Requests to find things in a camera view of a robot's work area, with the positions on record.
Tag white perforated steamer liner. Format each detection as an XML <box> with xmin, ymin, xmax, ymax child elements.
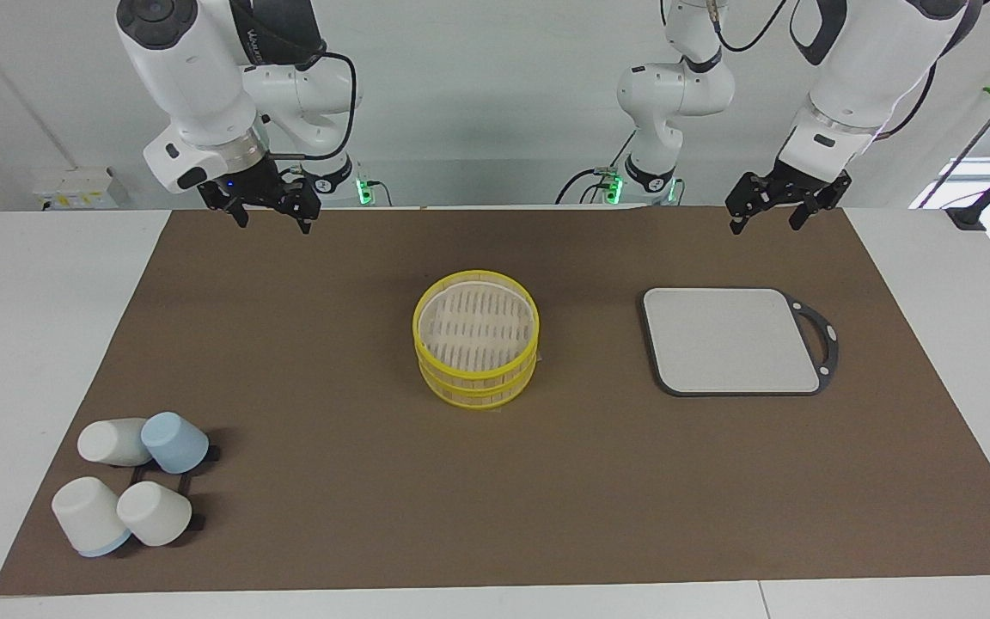
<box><xmin>422</xmin><ymin>284</ymin><xmax>537</xmax><ymax>372</ymax></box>

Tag yellow steamer lid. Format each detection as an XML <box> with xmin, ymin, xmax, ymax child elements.
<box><xmin>412</xmin><ymin>270</ymin><xmax>541</xmax><ymax>385</ymax></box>

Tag yellow slatted steamer tier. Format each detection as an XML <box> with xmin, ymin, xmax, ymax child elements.
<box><xmin>418</xmin><ymin>348</ymin><xmax>539</xmax><ymax>411</ymax></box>

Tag white cutting board grey rim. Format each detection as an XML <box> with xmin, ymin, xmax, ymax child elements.
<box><xmin>638</xmin><ymin>286</ymin><xmax>840</xmax><ymax>398</ymax></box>

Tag light blue cup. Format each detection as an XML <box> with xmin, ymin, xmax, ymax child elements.
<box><xmin>141</xmin><ymin>412</ymin><xmax>210</xmax><ymax>475</ymax></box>

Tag white cup with blue rim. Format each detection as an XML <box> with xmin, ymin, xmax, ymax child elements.
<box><xmin>52</xmin><ymin>477</ymin><xmax>131</xmax><ymax>558</ymax></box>
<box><xmin>77</xmin><ymin>418</ymin><xmax>152</xmax><ymax>468</ymax></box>

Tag brown table mat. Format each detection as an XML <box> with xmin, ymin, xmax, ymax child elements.
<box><xmin>0</xmin><ymin>205</ymin><xmax>990</xmax><ymax>597</ymax></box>

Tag black cup rack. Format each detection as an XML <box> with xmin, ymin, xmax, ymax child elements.
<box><xmin>127</xmin><ymin>445</ymin><xmax>223</xmax><ymax>534</ymax></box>

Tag cream white cup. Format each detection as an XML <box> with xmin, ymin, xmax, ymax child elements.
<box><xmin>116</xmin><ymin>481</ymin><xmax>193</xmax><ymax>548</ymax></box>

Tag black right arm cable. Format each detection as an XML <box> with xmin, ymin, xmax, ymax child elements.
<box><xmin>267</xmin><ymin>50</ymin><xmax>359</xmax><ymax>164</ymax></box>

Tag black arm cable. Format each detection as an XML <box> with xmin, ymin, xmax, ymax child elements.
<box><xmin>267</xmin><ymin>50</ymin><xmax>359</xmax><ymax>164</ymax></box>
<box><xmin>712</xmin><ymin>0</ymin><xmax>807</xmax><ymax>54</ymax></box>

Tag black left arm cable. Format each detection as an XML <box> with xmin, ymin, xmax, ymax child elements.
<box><xmin>712</xmin><ymin>0</ymin><xmax>807</xmax><ymax>54</ymax></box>

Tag black base cable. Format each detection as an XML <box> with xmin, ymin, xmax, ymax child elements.
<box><xmin>554</xmin><ymin>129</ymin><xmax>638</xmax><ymax>205</ymax></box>

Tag white wall socket box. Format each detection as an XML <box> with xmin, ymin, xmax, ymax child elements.
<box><xmin>31</xmin><ymin>166</ymin><xmax>131</xmax><ymax>211</ymax></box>

